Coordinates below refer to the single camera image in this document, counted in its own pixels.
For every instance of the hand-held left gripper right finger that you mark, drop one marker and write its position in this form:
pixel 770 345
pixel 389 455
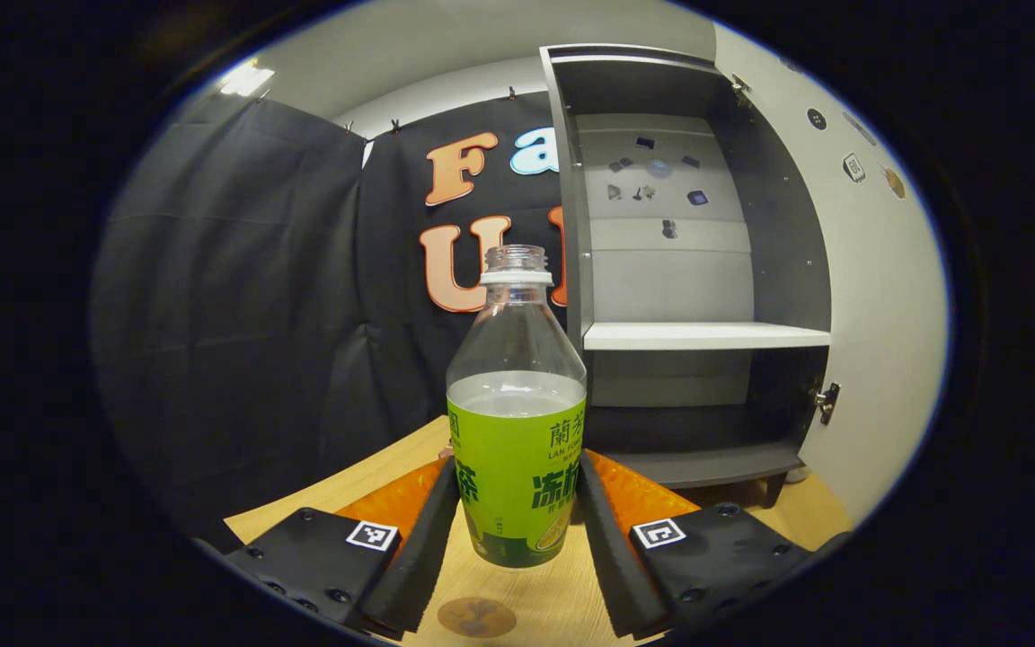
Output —
pixel 616 566

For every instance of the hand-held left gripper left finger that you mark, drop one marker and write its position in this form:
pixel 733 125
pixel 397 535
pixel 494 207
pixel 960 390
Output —
pixel 419 557

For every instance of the round brown coaster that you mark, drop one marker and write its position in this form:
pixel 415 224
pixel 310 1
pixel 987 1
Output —
pixel 477 618

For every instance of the green label bottle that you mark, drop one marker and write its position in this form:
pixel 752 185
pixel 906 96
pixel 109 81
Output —
pixel 517 449

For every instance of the grey cabinet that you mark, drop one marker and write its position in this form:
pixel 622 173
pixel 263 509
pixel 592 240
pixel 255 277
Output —
pixel 778 225

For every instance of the white cabinet shelf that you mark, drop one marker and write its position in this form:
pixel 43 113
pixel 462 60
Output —
pixel 706 335

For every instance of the metal cabinet hinge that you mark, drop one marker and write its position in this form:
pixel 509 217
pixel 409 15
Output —
pixel 739 90
pixel 827 402

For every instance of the white object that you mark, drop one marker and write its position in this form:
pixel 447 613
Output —
pixel 798 474

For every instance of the black backdrop cloth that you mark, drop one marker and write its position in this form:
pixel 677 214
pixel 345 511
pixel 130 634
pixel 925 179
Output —
pixel 239 314

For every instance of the small ceiling light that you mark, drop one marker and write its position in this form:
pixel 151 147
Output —
pixel 246 81

